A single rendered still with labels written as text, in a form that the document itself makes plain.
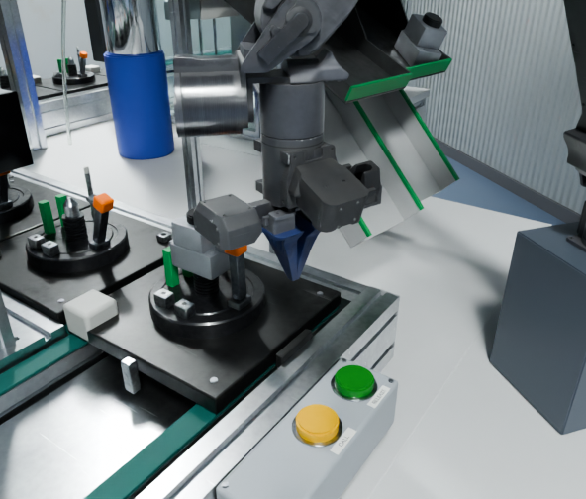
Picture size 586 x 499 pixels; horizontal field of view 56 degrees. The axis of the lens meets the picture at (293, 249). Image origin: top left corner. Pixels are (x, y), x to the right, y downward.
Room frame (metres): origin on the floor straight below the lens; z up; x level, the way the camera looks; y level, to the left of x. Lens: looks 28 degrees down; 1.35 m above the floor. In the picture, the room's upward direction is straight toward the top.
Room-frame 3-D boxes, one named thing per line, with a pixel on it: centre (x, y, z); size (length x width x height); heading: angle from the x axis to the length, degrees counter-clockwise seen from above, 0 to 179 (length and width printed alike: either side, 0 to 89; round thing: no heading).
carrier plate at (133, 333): (0.57, 0.10, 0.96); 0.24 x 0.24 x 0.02; 55
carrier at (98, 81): (1.97, 0.76, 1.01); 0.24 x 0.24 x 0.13; 55
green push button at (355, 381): (0.44, -0.06, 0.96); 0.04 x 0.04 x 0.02
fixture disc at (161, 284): (0.57, 0.10, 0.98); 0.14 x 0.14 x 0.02
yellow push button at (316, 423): (0.38, -0.02, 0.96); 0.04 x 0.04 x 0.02
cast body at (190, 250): (0.58, 0.11, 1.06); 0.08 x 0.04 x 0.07; 55
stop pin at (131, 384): (0.47, 0.18, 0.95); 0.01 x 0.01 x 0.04; 55
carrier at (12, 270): (0.72, 0.31, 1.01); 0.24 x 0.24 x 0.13; 55
